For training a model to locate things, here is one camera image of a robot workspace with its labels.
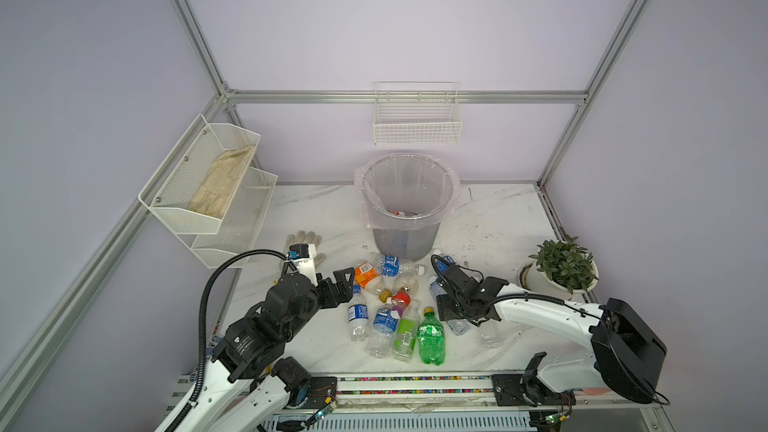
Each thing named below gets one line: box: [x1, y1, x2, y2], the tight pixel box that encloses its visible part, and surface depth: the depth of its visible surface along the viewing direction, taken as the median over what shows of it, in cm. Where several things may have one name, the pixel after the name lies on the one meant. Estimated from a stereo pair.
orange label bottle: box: [354, 259, 383, 289], surface depth 95 cm
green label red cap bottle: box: [392, 291, 420, 363], surface depth 81 cm
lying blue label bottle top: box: [374, 254, 425, 277], surface depth 92 cm
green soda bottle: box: [417, 307, 446, 367], surface depth 81 cm
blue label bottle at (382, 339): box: [369, 297, 399, 359], surface depth 82 cm
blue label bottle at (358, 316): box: [348, 285, 370, 342], surface depth 84 cm
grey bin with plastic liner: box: [354, 153, 461, 262], surface depth 91 cm
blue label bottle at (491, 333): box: [477, 319, 505, 349], surface depth 81 cm
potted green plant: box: [518, 236, 599, 301], surface depth 80 cm
